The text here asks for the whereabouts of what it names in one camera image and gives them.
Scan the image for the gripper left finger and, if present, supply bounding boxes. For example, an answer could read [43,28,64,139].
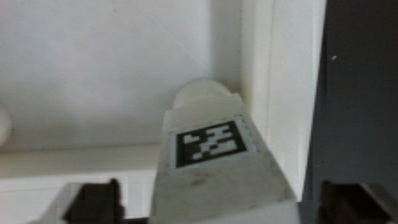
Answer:
[41,178,128,224]

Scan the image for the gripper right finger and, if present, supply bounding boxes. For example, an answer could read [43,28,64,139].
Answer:
[318,181,398,224]

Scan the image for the white square tabletop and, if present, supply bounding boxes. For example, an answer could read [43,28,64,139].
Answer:
[0,0,327,224]

